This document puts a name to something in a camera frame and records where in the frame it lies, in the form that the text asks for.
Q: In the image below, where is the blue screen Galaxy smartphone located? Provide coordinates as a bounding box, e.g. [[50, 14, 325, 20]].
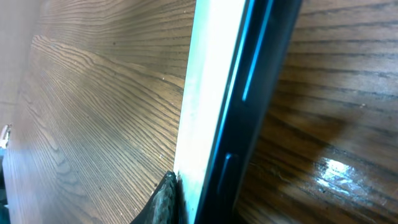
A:
[[174, 0, 302, 223]]

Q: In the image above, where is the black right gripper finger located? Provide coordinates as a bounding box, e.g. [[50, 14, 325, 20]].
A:
[[131, 171, 178, 224]]

